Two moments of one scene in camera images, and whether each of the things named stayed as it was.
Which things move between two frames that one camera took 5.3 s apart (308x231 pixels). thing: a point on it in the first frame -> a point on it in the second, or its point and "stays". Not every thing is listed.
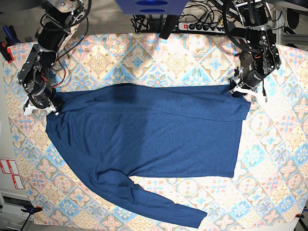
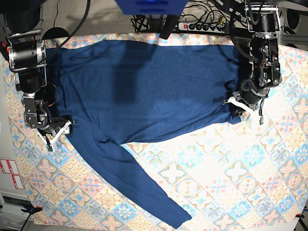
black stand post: [170, 23] stays
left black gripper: [39, 97] -> [50, 125]
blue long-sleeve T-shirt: [116, 132] -> [109, 93]
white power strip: [205, 27] stays
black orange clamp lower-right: [300, 215] stays
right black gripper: [249, 78] -> [249, 94]
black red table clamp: [6, 52] stays
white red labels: [9, 167] stays
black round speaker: [293, 18] stays
